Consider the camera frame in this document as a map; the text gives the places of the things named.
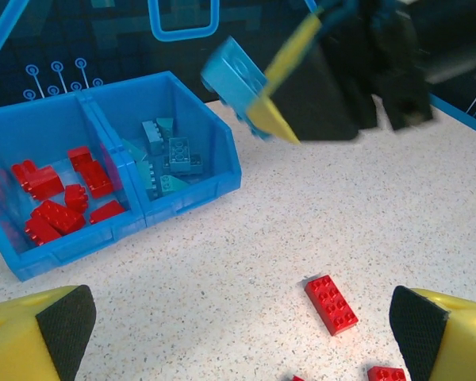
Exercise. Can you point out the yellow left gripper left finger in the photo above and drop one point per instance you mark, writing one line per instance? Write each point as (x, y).
(16, 345)

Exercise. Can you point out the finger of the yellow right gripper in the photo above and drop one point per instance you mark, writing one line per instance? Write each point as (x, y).
(271, 117)
(295, 43)

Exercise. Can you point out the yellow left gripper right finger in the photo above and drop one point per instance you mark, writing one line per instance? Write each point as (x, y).
(460, 345)

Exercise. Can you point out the blue plastic bin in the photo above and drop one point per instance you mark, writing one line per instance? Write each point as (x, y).
(206, 198)
(35, 127)

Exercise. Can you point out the blue table edge strip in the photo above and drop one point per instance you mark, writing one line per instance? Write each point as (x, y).
(468, 115)

